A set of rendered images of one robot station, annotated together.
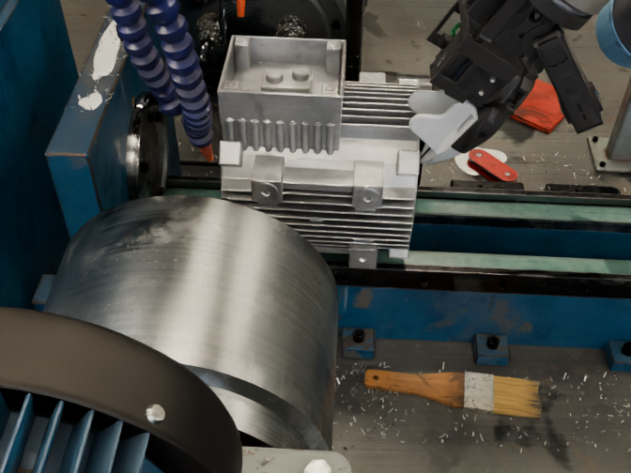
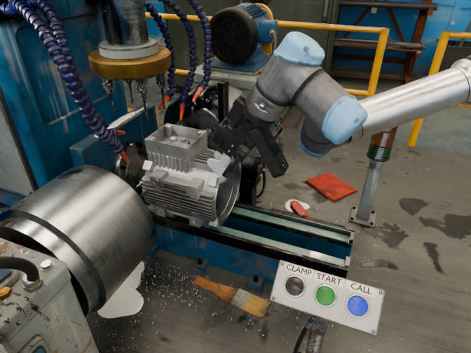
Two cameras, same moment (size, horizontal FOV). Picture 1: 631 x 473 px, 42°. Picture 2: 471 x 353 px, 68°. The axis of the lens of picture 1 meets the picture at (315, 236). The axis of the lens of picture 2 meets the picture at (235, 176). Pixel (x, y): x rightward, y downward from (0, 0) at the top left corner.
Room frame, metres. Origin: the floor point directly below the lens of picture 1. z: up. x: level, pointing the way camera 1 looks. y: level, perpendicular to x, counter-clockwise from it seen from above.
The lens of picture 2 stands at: (0.01, -0.36, 1.53)
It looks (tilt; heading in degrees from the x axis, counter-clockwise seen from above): 33 degrees down; 19
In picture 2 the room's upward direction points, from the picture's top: straight up
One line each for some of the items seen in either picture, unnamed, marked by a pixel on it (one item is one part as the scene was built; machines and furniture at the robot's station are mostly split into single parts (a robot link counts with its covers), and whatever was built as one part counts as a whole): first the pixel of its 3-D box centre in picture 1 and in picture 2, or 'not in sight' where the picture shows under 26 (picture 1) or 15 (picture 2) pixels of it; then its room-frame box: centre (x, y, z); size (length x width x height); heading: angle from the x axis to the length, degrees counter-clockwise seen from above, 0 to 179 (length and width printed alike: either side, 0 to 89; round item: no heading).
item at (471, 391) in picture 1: (452, 389); (230, 294); (0.54, -0.16, 0.80); 0.21 x 0.05 x 0.01; 82
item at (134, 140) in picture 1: (151, 158); (133, 167); (0.70, 0.18, 1.01); 0.15 x 0.02 x 0.15; 177
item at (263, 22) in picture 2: not in sight; (252, 63); (1.33, 0.03, 1.16); 0.33 x 0.26 x 0.42; 177
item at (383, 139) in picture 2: not in sight; (383, 134); (0.97, -0.46, 1.10); 0.06 x 0.06 x 0.04
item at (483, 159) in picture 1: (492, 169); (298, 210); (0.92, -0.26, 0.81); 0.09 x 0.03 x 0.02; 40
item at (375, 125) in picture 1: (322, 165); (193, 181); (0.69, -0.01, 1.01); 0.20 x 0.19 x 0.19; 86
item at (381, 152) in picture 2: not in sight; (380, 149); (0.97, -0.46, 1.05); 0.06 x 0.06 x 0.04
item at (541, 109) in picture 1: (525, 97); (331, 185); (1.11, -0.35, 0.80); 0.15 x 0.12 x 0.01; 51
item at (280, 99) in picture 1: (284, 94); (177, 147); (0.69, 0.03, 1.11); 0.12 x 0.11 x 0.07; 86
